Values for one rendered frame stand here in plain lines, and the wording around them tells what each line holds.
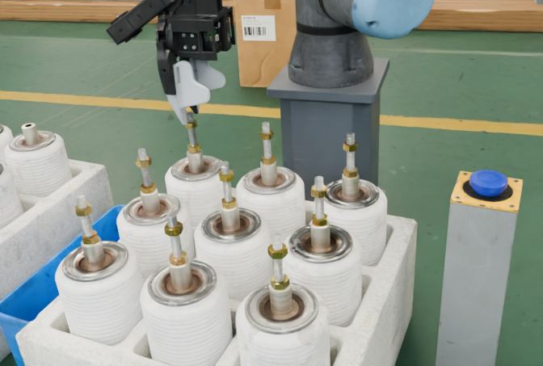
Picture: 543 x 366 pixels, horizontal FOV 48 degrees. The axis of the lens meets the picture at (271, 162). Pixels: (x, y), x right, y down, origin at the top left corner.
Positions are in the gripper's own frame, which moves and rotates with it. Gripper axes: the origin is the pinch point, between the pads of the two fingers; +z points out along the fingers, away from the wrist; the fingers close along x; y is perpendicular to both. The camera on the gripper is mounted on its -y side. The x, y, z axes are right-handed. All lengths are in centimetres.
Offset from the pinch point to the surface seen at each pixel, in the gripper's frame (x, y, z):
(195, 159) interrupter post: -0.9, 1.1, 7.3
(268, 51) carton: 96, -19, 23
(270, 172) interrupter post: -2.3, 12.8, 7.5
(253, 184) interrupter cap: -3.2, 10.5, 9.2
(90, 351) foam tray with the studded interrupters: -30.2, -0.2, 16.6
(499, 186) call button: -10.4, 41.7, 1.7
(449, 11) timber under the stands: 163, 30, 27
